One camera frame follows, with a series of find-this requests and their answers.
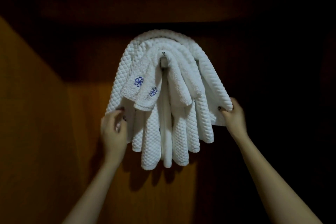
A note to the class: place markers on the person's left hand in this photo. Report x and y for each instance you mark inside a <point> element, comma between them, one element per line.
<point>112,139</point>

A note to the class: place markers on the person's right hand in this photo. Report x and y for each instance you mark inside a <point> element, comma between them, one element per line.
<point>236,122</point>

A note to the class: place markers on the person's right thumb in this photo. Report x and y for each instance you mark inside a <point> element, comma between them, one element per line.
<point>224,112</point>

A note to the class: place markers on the person's left thumb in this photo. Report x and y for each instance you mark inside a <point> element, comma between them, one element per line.
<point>122,126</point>

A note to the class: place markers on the white waffle bathrobe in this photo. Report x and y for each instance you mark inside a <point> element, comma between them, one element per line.
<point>151,137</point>

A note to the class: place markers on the person's left forearm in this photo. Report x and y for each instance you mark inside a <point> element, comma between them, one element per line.
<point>91,195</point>

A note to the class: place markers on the person's right forearm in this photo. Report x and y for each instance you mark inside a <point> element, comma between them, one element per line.
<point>273,181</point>

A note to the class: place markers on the white towel, small blue emblem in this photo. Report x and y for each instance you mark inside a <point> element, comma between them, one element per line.
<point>181,84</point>

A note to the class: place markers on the white towel, large blue emblem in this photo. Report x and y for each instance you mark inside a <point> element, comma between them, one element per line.
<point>132,74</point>

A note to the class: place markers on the metal wall hook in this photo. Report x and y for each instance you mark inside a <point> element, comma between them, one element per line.
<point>164,61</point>

